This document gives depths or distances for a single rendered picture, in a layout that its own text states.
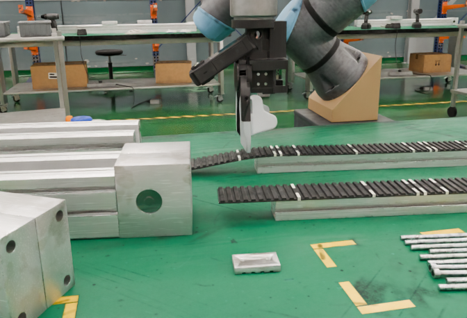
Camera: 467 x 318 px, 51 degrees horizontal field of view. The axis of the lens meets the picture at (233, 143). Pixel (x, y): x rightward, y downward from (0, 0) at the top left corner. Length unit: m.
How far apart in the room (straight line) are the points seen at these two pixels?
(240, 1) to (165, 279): 0.43
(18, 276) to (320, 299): 0.28
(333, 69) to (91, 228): 0.76
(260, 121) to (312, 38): 0.44
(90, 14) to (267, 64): 7.54
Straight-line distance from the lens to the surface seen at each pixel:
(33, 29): 3.65
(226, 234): 0.62
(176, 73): 5.54
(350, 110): 1.22
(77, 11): 8.28
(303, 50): 1.18
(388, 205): 0.70
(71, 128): 0.87
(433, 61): 6.59
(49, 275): 0.51
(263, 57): 0.79
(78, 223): 0.63
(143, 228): 0.62
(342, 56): 1.21
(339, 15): 1.16
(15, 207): 0.51
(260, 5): 0.76
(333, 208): 0.67
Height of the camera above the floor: 1.06
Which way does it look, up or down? 16 degrees down
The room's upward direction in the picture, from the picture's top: 1 degrees counter-clockwise
